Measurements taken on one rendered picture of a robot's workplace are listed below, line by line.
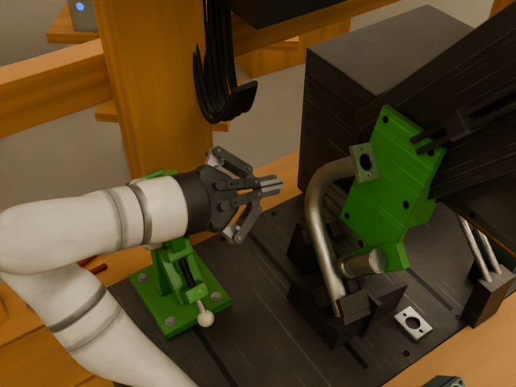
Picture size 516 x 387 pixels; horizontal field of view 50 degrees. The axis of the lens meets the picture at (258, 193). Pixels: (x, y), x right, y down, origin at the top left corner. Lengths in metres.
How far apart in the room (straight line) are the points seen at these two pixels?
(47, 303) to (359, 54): 0.65
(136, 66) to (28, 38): 3.02
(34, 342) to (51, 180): 1.70
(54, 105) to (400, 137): 0.54
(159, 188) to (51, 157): 2.22
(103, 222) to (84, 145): 2.27
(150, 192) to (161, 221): 0.03
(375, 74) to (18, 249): 0.62
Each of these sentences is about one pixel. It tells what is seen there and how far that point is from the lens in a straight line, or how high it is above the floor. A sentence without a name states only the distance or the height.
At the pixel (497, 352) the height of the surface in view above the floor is 0.90.
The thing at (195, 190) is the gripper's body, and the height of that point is 1.29.
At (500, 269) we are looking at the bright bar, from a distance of 0.99.
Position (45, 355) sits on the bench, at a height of 0.88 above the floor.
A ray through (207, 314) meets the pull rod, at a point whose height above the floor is 0.96.
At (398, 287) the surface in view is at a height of 0.96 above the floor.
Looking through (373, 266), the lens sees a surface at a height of 1.09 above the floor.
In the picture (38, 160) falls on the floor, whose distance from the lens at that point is 2.84.
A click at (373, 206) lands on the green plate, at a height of 1.13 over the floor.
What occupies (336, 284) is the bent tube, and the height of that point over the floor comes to 1.00.
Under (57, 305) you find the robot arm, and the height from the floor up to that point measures 1.27.
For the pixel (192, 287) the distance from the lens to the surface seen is 0.91.
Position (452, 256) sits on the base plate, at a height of 0.90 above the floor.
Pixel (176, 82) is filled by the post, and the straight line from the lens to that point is 0.91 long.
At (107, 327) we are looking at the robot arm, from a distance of 0.60.
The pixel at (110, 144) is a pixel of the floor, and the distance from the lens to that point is 2.82.
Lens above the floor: 1.73
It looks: 44 degrees down
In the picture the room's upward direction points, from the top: straight up
